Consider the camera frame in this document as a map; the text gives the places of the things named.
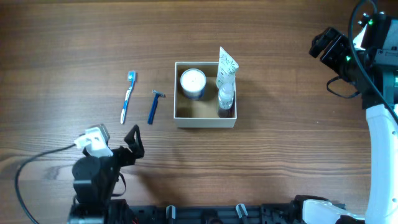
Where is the white lidded blue jar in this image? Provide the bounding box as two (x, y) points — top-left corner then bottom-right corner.
(180, 68), (206, 100)

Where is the clear bottle dark liquid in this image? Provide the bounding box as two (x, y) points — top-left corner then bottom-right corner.
(218, 83), (234, 118)

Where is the white cream tube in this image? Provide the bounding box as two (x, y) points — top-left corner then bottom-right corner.
(216, 47), (239, 88)

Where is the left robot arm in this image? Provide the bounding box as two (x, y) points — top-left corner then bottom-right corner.
(68, 124), (144, 224)

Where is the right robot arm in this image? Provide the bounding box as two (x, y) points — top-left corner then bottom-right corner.
(292, 12), (397, 223)

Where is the blue disposable razor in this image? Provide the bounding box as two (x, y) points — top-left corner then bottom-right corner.
(147, 90), (165, 124)

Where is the blue white toothbrush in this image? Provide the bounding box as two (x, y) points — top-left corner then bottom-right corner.
(120, 70), (136, 124)

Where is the beige open cardboard box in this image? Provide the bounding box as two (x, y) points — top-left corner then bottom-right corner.
(174, 62), (238, 128)

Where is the black right camera cable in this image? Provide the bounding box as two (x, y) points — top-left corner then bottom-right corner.
(325, 0), (398, 125)

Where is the black camera cable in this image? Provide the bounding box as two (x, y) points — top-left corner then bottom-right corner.
(325, 0), (398, 125)
(14, 142), (77, 224)

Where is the black left camera cable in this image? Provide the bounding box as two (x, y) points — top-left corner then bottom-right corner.
(14, 142), (77, 224)

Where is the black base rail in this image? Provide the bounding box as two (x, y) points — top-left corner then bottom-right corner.
(70, 203), (348, 224)

